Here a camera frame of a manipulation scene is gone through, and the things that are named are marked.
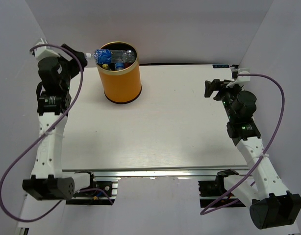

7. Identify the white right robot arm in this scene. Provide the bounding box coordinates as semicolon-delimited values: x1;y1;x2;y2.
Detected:
204;79;301;229

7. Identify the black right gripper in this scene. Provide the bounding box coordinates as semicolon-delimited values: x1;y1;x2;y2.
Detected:
204;79;242;121

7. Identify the blue label plastic bottle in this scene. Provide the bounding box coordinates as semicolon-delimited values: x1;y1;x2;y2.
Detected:
114;62;125;71

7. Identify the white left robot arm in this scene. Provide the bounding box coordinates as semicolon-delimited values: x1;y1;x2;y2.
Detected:
22;44;87;200

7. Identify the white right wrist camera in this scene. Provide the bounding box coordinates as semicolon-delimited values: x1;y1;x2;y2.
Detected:
226;68;251;88

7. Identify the white connector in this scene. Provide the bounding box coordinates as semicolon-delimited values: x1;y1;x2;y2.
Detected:
85;49;137;64

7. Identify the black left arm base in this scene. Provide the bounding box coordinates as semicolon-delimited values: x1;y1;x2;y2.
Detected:
66;173;120;206

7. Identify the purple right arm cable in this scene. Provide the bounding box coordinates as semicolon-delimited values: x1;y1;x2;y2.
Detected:
199;73;286;216

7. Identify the orange cylindrical bin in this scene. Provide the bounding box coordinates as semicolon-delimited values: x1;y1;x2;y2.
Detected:
97;42;142;104

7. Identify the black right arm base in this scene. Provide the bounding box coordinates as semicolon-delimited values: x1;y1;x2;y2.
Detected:
199;169;246;208

